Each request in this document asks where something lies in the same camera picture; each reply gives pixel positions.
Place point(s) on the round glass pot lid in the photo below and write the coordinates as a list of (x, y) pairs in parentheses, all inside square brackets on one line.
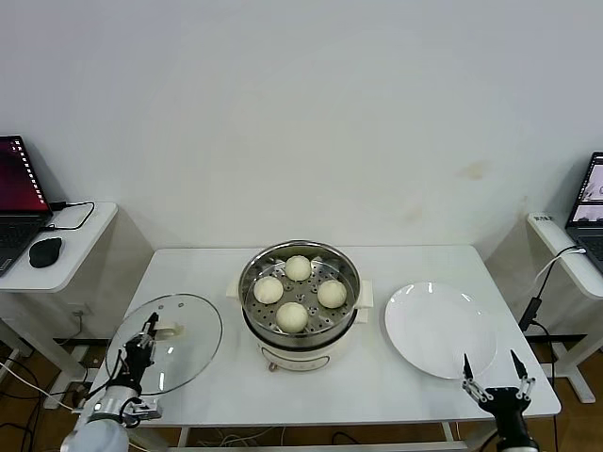
[(193, 339)]

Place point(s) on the white round plate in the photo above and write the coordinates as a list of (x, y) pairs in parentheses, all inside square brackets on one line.
[(433, 329)]

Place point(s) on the white wall socket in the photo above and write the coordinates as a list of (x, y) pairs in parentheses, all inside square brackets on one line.
[(81, 311)]

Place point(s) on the white side table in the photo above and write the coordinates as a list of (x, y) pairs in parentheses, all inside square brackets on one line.
[(560, 254), (75, 254)]

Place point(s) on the black computer mouse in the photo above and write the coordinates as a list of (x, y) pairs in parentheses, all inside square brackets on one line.
[(45, 252)]

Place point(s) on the white main table frame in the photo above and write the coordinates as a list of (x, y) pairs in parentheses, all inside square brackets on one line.
[(184, 435)]

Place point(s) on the black laptop red screen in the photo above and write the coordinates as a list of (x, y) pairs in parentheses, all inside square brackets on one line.
[(19, 188)]

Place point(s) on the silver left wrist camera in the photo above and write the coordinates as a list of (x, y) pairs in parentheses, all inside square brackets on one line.
[(146, 410)]

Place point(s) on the black floor bar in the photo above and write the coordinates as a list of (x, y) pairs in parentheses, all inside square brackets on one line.
[(85, 341), (565, 337)]

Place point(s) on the white steamed baozi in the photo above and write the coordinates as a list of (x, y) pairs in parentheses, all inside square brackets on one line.
[(292, 317), (268, 290), (332, 294), (298, 268)]

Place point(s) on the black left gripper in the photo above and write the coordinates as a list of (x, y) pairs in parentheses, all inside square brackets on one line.
[(136, 362)]

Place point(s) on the cream electric cooker pot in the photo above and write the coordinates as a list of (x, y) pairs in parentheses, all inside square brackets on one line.
[(292, 355)]

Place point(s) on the stainless steel steamer basket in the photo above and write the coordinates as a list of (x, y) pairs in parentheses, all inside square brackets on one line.
[(348, 273)]

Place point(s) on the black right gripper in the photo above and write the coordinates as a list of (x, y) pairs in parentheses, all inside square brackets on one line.
[(506, 405)]

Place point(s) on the laptop with grey windows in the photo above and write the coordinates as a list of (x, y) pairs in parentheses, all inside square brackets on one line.
[(589, 235)]

